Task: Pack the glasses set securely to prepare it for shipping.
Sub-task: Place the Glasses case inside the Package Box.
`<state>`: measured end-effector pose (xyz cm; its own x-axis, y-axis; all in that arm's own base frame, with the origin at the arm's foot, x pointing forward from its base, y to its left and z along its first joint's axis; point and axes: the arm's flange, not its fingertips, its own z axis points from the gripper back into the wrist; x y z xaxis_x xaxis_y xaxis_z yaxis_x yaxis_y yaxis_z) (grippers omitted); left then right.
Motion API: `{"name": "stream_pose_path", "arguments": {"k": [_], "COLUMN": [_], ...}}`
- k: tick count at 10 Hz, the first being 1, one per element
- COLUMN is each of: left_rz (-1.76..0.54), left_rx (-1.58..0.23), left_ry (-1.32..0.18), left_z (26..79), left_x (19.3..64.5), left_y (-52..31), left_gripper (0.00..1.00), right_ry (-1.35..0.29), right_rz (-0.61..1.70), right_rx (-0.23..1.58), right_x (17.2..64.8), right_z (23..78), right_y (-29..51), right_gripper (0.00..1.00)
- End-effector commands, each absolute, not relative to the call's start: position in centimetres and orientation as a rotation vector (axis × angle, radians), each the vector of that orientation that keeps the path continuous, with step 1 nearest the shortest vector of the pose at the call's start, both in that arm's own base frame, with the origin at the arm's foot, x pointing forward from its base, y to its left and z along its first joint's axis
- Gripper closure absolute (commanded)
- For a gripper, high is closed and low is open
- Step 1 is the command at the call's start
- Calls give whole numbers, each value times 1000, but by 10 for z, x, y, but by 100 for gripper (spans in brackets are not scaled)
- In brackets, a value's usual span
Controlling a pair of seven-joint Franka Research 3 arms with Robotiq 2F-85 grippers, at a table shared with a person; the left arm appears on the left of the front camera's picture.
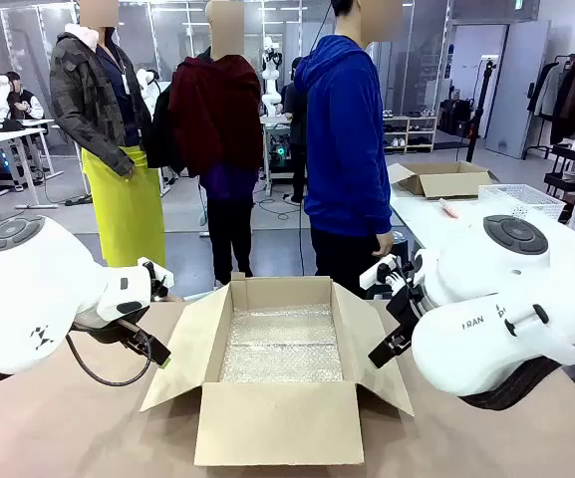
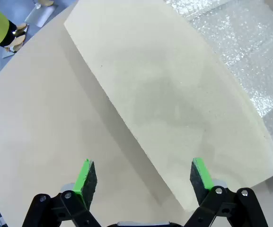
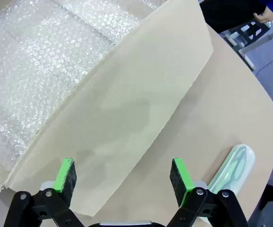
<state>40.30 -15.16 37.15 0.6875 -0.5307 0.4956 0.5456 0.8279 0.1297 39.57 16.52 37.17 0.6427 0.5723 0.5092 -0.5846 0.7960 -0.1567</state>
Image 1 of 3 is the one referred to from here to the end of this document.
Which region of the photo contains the standing person in black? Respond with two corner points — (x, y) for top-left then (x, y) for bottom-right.
(281, 56), (310, 204)

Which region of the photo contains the mannequin camouflage jacket yellow skirt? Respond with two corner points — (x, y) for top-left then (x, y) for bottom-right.
(49, 0), (167, 269)

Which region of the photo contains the white plastic mesh basket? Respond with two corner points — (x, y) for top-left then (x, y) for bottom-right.
(477, 183), (566, 221)

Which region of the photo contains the person's right hand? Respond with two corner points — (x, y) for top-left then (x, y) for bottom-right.
(373, 230), (396, 258)

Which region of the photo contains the seated person black white jacket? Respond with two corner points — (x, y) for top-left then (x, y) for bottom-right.
(0, 71), (45, 121)

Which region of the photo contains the white shoe rack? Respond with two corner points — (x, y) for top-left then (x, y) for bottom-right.
(382, 114), (438, 154)

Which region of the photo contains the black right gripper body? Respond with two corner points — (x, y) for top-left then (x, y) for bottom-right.
(385, 284), (426, 334)

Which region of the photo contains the black tripod stand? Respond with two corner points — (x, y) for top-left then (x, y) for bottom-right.
(464, 56), (498, 164)

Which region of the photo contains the mannequin dark red jacket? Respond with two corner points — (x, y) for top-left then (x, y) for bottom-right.
(145, 0), (265, 289)

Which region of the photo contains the equipment rack with green light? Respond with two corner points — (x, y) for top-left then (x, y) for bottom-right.
(260, 115), (294, 196)

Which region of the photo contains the person in blue hoodie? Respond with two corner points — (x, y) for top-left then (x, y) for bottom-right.
(292, 0), (404, 300)

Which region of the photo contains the black clothes rack with coats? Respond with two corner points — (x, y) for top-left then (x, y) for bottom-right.
(524, 51), (575, 161)

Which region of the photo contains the white side table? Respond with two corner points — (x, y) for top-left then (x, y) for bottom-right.
(387, 162), (575, 260)

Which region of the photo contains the small open cardboard box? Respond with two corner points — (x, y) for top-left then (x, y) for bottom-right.
(395, 160), (499, 199)

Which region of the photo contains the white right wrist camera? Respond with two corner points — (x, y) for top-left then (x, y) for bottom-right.
(358, 253), (418, 300)

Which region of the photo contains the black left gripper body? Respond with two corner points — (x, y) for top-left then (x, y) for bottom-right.
(70, 309), (143, 346)

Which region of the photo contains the open brown cardboard box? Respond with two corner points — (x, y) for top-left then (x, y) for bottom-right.
(139, 271), (416, 468)

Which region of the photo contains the white office desk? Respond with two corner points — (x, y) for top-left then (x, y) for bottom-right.
(0, 118), (64, 210)

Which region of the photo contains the small red orange item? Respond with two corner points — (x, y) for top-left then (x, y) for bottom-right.
(437, 197), (461, 220)

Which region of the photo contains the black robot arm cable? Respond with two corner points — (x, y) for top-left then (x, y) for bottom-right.
(65, 332), (153, 388)

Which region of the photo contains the person's right forearm blue sleeve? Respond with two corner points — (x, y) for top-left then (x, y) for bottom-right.
(361, 158), (394, 235)

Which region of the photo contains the clear bubble wrap sheet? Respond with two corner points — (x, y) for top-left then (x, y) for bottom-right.
(217, 303), (345, 384)

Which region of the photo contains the black utility cart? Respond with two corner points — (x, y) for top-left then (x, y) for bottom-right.
(542, 140), (575, 211)

